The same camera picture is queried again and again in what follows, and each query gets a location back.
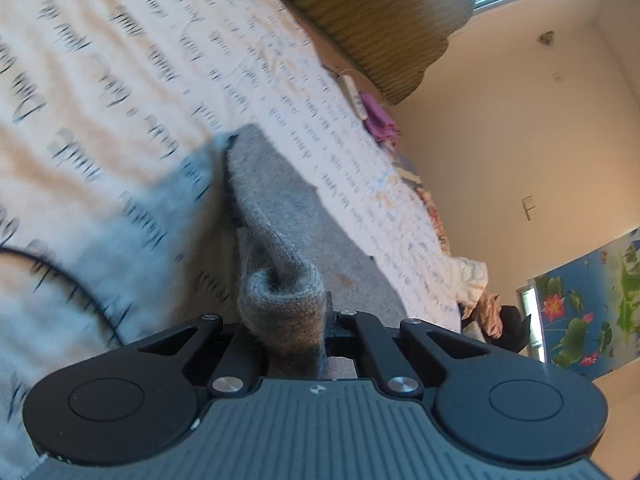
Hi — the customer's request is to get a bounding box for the grey navy knitted sweater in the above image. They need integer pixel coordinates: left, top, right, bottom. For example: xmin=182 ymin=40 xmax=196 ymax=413
xmin=226 ymin=125 xmax=407 ymax=378

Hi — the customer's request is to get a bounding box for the white puffy jacket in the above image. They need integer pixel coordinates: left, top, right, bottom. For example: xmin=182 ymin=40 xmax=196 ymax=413
xmin=450 ymin=257 xmax=488 ymax=307

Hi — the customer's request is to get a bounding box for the red patterned cloth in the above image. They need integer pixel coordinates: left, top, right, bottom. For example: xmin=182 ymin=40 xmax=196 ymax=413
xmin=396 ymin=158 xmax=451 ymax=256

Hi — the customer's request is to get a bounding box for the beige crumpled garment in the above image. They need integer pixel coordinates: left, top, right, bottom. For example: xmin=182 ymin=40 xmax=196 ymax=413
xmin=461 ymin=292 xmax=503 ymax=339

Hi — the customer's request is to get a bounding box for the black garment on pile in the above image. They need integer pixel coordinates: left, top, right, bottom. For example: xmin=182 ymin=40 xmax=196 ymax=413
xmin=498 ymin=306 xmax=530 ymax=353

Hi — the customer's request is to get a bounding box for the purple cloth by headboard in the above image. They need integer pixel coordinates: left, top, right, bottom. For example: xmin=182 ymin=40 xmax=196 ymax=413
xmin=360 ymin=91 xmax=400 ymax=146

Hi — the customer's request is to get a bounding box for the white remote control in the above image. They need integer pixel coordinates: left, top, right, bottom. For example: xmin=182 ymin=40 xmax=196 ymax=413
xmin=338 ymin=74 xmax=368 ymax=122

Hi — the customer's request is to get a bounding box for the olive green upholstered headboard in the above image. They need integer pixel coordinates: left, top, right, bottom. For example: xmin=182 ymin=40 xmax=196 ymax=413
xmin=288 ymin=0 xmax=475 ymax=105

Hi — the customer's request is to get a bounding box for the white script-printed bed quilt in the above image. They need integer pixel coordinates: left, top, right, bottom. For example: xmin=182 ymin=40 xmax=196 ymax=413
xmin=1 ymin=0 xmax=460 ymax=479

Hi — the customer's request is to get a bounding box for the white wall light switch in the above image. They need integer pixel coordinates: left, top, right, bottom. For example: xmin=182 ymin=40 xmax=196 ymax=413
xmin=521 ymin=195 xmax=538 ymax=221

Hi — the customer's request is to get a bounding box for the lotus flower wall poster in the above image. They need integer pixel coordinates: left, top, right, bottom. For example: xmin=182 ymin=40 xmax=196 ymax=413
xmin=518 ymin=229 xmax=639 ymax=380

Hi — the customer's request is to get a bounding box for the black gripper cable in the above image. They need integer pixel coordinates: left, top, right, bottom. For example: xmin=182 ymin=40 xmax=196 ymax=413
xmin=0 ymin=245 xmax=125 ymax=348

